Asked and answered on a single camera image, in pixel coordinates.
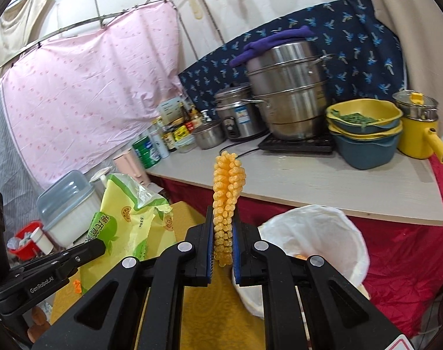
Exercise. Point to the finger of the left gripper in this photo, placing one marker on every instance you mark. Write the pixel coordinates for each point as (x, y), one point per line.
(30, 283)

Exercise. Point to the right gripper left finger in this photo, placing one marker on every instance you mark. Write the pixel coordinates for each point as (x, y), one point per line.
(138, 304)

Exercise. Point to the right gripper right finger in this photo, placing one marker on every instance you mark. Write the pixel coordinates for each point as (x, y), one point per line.
(308, 304)

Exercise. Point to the yellow green snack bag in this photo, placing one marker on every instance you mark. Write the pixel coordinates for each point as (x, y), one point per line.
(132, 221)

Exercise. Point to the white lined trash bin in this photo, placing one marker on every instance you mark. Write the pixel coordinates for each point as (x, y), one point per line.
(320, 230)

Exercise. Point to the red plastic basin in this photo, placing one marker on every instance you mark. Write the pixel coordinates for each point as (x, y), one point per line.
(21, 245)

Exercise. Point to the white cup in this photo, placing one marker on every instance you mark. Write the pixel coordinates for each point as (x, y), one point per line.
(42, 241)

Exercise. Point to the small orange wrapper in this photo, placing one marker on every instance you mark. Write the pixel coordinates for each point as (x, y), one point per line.
(77, 286)

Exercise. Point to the yellow paisley tablecloth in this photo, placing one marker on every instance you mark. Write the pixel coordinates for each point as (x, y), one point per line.
(213, 317)

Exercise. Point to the white dish rack box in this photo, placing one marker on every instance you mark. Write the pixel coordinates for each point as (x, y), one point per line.
(67, 208)

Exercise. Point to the pink electric kettle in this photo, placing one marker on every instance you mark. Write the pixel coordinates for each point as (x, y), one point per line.
(128, 163)

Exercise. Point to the green tin can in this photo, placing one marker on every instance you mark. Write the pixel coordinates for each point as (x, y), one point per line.
(146, 152)

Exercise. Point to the white glass electric kettle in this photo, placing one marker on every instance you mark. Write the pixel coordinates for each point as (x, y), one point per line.
(101, 176)

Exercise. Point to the small steel pot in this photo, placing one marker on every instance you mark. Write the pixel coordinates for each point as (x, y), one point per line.
(209, 135)

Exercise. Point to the white bottle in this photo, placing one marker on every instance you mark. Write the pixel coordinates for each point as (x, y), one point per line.
(158, 141)

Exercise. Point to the dark sauce bottle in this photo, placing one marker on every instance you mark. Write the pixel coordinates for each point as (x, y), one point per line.
(169, 139)

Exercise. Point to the black induction cooker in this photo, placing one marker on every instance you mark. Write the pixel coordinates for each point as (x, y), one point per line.
(320, 145)

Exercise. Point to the silver rice cooker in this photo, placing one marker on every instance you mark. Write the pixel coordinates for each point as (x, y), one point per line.
(240, 117)

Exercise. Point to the stacked teal yellow basins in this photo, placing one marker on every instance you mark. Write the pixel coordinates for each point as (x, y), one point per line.
(366, 131)

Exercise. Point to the pink dotted sheet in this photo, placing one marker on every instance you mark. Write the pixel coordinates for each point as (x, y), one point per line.
(72, 103)

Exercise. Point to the steel stacked steamer pot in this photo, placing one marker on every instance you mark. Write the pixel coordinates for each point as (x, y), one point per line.
(289, 86)

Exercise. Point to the yellow saucepan with lid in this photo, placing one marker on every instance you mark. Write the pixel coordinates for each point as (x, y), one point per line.
(419, 138)

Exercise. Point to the purple cloth on steamer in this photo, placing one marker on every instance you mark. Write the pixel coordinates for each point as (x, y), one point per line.
(257, 48)

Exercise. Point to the navy patterned cloth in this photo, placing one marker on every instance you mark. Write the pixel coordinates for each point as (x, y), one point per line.
(364, 56)

